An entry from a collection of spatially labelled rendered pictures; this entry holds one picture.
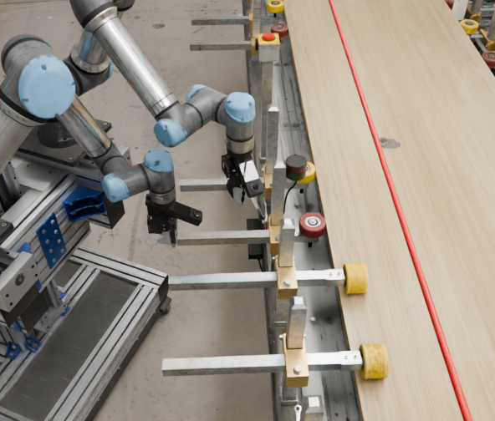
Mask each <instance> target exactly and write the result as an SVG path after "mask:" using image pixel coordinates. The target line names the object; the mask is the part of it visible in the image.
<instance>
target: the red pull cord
mask: <svg viewBox="0 0 495 421"><path fill-rule="evenodd" d="M329 5H330V8H331V11H332V14H333V16H334V20H335V23H336V26H337V29H338V32H339V36H340V39H341V42H342V44H343V47H344V52H345V55H346V58H347V60H348V63H349V66H350V70H351V73H352V76H353V79H354V81H355V86H356V88H357V91H358V94H359V96H360V102H361V104H362V107H363V110H364V112H365V117H366V119H367V123H368V125H369V128H370V132H371V135H372V138H373V140H374V143H375V148H376V151H377V154H378V156H379V159H380V163H381V166H382V169H383V172H384V175H385V179H386V182H387V185H388V187H389V190H390V195H391V198H392V200H393V203H394V206H395V210H396V213H397V215H398V219H399V222H400V224H401V229H402V231H403V234H404V237H405V239H406V244H407V247H408V250H409V252H410V255H411V259H412V262H413V266H414V268H415V271H416V275H417V278H418V281H419V283H420V286H421V291H422V294H423V297H424V299H425V302H426V306H427V309H428V312H429V315H430V318H431V322H432V325H433V327H434V330H435V333H436V338H437V341H438V343H439V346H440V349H441V353H442V356H443V358H444V362H445V364H446V367H447V371H448V374H449V377H450V379H451V382H452V387H453V390H454V393H455V395H456V398H457V402H458V405H459V409H460V411H461V414H462V418H463V421H473V420H472V416H471V413H470V410H469V407H468V405H467V400H466V398H465V395H464V392H463V390H462V385H461V383H460V380H459V377H458V375H457V370H456V368H455V365H454V362H453V360H452V355H451V353H450V350H449V347H448V345H447V340H446V338H445V335H444V332H443V330H442V327H441V323H440V320H439V317H438V315H437V312H436V308H435V305H434V302H433V300H432V297H431V293H430V290H429V287H428V285H427V282H426V278H425V275H424V272H423V270H422V267H421V263H420V260H419V257H418V255H417V252H416V248H415V246H414V243H413V240H412V238H411V233H410V231H409V228H408V225H407V223H406V218H405V216H404V213H403V210H402V208H401V203H400V201H399V198H398V195H397V193H396V190H395V186H394V183H393V180H392V178H391V175H390V171H389V168H388V165H387V163H386V160H385V156H384V153H383V150H382V148H381V145H380V141H379V138H378V135H377V133H376V130H375V126H374V123H373V120H372V118H371V115H370V111H369V108H368V105H367V103H366V100H365V96H364V93H363V90H362V88H361V85H360V81H359V78H358V75H357V73H356V70H355V66H354V63H353V60H352V58H351V55H350V51H349V48H348V45H347V43H346V40H345V37H344V33H343V30H342V27H341V25H340V22H339V18H338V15H337V12H336V10H335V7H334V3H333V0H329Z"/></svg>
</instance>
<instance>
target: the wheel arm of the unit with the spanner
mask: <svg viewBox="0 0 495 421"><path fill-rule="evenodd" d="M176 240H177V245H178V246H204V245H231V244H260V243H269V230H258V231H202V232H177V238H176ZM294 242H319V238H308V237H306V236H303V235H302V234H301V233H300V231H299V229H295V236H294Z"/></svg>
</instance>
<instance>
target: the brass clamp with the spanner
mask: <svg viewBox="0 0 495 421"><path fill-rule="evenodd" d="M279 229H280V226H272V225H271V213H270V214H269V215H268V230H269V248H270V254H275V253H276V252H277V251H278V243H279V241H275V237H276V235H279Z"/></svg>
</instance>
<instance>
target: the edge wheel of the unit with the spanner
mask: <svg viewBox="0 0 495 421"><path fill-rule="evenodd" d="M325 226H326V221H325V218H323V217H322V216H321V215H320V214H317V213H307V214H304V215H303V216H301V218H300V220H299V231H300V233H301V234H302V235H303V236H306V237H308V238H318V237H321V236H322V235H323V234H324V232H325Z"/></svg>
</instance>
